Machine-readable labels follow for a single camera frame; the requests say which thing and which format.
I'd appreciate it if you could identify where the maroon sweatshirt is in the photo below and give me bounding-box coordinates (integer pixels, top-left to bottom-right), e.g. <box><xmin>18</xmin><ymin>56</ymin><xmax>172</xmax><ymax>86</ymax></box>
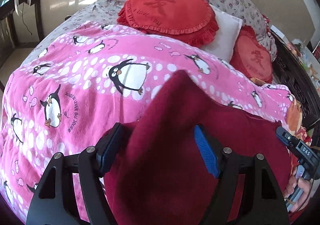
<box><xmin>104</xmin><ymin>70</ymin><xmax>292</xmax><ymax>224</ymax></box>

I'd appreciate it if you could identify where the person right hand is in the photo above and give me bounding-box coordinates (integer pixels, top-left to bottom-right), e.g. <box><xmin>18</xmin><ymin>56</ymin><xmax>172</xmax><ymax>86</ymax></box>
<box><xmin>283</xmin><ymin>166</ymin><xmax>311</xmax><ymax>213</ymax></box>

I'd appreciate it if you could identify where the orange cream patterned blanket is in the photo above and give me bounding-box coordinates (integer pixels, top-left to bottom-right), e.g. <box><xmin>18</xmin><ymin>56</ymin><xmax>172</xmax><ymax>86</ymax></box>
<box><xmin>285</xmin><ymin>99</ymin><xmax>312</xmax><ymax>146</ymax></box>

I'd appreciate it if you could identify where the dark carved wooden headboard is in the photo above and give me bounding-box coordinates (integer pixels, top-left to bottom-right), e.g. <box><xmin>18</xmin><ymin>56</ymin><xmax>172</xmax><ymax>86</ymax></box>
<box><xmin>272</xmin><ymin>33</ymin><xmax>319</xmax><ymax>131</ymax></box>

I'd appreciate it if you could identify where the pink penguin blanket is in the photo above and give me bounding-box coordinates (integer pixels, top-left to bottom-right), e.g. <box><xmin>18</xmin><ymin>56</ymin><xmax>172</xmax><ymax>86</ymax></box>
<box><xmin>1</xmin><ymin>22</ymin><xmax>297</xmax><ymax>222</ymax></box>

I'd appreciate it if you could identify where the red heart pillow right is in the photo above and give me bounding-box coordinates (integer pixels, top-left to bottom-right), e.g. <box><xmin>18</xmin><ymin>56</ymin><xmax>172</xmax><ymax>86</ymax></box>
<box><xmin>229</xmin><ymin>25</ymin><xmax>272</xmax><ymax>83</ymax></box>

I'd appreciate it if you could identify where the red heart pillow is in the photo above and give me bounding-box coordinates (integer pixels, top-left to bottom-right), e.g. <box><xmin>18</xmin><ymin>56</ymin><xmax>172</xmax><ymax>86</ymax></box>
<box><xmin>229</xmin><ymin>25</ymin><xmax>272</xmax><ymax>83</ymax></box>
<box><xmin>117</xmin><ymin>0</ymin><xmax>219</xmax><ymax>48</ymax></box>

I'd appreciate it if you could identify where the white square pillow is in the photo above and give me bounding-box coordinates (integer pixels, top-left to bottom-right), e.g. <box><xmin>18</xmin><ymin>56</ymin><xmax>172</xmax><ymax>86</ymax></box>
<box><xmin>200</xmin><ymin>4</ymin><xmax>243</xmax><ymax>63</ymax></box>

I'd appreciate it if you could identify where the dark wooden desk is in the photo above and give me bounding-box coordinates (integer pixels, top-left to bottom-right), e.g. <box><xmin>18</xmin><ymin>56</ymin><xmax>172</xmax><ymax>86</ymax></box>
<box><xmin>0</xmin><ymin>0</ymin><xmax>45</xmax><ymax>66</ymax></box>

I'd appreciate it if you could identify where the red heart pillow left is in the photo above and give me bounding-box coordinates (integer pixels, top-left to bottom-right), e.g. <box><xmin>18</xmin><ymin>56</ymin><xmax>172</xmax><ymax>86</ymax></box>
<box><xmin>117</xmin><ymin>0</ymin><xmax>219</xmax><ymax>48</ymax></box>

